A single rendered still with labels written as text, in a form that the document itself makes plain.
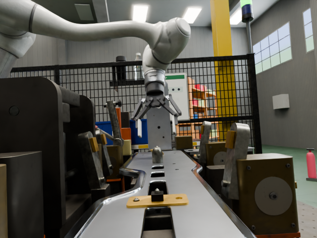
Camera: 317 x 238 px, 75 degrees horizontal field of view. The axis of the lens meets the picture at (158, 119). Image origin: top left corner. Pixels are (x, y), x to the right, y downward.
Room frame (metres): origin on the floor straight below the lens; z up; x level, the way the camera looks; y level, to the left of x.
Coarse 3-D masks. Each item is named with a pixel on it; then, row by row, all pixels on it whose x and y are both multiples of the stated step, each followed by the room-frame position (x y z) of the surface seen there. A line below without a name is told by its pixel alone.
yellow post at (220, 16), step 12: (216, 0) 1.34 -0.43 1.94; (216, 12) 1.34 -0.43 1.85; (228, 12) 1.34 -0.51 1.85; (216, 24) 1.34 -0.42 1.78; (228, 24) 1.34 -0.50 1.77; (216, 36) 1.35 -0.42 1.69; (228, 36) 1.34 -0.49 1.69; (216, 48) 1.37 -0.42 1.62; (228, 48) 1.34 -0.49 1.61; (216, 72) 1.41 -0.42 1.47; (228, 72) 1.34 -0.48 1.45; (216, 84) 1.43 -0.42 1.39; (228, 84) 1.34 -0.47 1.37; (228, 108) 1.34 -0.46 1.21
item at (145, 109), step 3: (150, 99) 0.83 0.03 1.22; (147, 102) 0.83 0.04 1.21; (150, 102) 0.83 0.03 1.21; (147, 105) 0.83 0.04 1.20; (144, 108) 0.83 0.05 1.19; (147, 108) 0.83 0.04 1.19; (141, 111) 0.83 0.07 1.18; (144, 111) 0.83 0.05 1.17; (138, 114) 0.83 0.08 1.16; (141, 114) 0.82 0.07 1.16; (144, 114) 0.84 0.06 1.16; (138, 117) 0.82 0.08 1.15; (141, 117) 0.83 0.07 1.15
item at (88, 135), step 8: (80, 136) 0.42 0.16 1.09; (88, 136) 0.42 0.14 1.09; (80, 144) 0.42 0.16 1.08; (88, 144) 0.42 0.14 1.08; (96, 144) 0.44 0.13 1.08; (88, 152) 0.42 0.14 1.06; (96, 152) 0.45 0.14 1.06; (88, 160) 0.42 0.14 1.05; (96, 160) 0.43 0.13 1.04; (88, 168) 0.42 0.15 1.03; (96, 168) 0.42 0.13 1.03; (88, 176) 0.42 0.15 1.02; (96, 176) 0.42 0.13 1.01; (96, 184) 0.42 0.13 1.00; (104, 184) 0.44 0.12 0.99
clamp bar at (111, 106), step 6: (108, 102) 0.74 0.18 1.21; (114, 102) 0.75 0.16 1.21; (120, 102) 0.75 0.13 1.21; (108, 108) 0.74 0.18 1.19; (114, 108) 0.77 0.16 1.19; (114, 114) 0.74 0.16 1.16; (114, 120) 0.74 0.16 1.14; (114, 126) 0.74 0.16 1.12; (114, 132) 0.74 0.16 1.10; (120, 132) 0.78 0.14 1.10; (114, 138) 0.74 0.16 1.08; (120, 138) 0.77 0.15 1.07
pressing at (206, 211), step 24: (120, 168) 0.56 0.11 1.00; (144, 168) 0.55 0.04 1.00; (168, 168) 0.53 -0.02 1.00; (192, 168) 0.52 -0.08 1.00; (120, 192) 0.34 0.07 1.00; (144, 192) 0.34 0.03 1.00; (168, 192) 0.33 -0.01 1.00; (192, 192) 0.33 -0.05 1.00; (96, 216) 0.26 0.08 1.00; (120, 216) 0.25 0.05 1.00; (144, 216) 0.25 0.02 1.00; (192, 216) 0.24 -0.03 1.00; (216, 216) 0.24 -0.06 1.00
